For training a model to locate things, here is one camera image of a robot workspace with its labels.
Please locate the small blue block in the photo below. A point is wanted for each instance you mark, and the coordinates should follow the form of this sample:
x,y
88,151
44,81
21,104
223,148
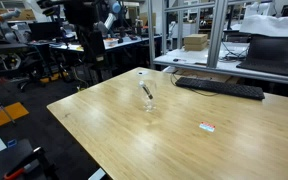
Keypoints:
x,y
12,143

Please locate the cardboard box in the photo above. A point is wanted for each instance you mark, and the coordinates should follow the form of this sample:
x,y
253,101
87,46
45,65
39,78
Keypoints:
x,y
195,47
195,38

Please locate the black computer keyboard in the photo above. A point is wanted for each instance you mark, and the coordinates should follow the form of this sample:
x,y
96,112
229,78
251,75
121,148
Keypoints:
x,y
217,87

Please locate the yellow floor base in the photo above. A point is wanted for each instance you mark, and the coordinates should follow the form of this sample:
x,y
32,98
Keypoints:
x,y
52,78

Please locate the white orange robot arm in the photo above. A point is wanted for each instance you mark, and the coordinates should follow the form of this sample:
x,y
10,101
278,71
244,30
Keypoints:
x,y
9,15

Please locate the black office chair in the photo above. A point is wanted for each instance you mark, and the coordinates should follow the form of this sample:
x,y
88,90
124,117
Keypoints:
x,y
37,63

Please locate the black marker with white cap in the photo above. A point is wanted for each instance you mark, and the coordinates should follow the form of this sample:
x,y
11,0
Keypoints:
x,y
146,90

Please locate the small black device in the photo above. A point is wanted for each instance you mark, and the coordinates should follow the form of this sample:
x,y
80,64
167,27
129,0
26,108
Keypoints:
x,y
176,60

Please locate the long background workbench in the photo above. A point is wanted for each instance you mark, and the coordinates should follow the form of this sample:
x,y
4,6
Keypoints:
x,y
130,40

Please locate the clear glass cup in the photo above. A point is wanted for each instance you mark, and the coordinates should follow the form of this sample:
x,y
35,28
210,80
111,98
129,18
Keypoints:
x,y
149,106

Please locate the white crumpled cloth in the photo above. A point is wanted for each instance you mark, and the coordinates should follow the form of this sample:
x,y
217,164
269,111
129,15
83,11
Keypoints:
x,y
274,25

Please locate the black computer monitor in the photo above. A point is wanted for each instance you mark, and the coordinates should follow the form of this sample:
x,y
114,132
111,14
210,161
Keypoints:
x,y
45,30

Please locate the white grommet with dark hole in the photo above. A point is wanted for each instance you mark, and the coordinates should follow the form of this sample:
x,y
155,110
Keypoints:
x,y
142,72

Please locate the white bowl with orange contents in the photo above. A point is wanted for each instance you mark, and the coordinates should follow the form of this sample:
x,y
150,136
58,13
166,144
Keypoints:
x,y
110,42

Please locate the orange floor mat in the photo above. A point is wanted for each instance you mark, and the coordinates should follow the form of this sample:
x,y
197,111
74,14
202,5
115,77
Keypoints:
x,y
12,113

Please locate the black breadboard platform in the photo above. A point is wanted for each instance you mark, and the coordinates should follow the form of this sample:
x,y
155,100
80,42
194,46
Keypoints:
x,y
4,160

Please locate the aluminium extrusion frame workbench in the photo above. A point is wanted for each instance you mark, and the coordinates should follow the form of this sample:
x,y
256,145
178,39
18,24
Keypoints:
x,y
215,33

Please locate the black laptop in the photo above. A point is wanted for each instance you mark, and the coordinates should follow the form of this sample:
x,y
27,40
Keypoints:
x,y
270,55

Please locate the black steering wheel controller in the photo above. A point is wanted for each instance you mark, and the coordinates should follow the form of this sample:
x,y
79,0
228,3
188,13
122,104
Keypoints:
x,y
7,61

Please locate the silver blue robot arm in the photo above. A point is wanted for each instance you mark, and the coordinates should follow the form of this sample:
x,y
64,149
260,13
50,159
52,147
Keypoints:
x,y
110,20

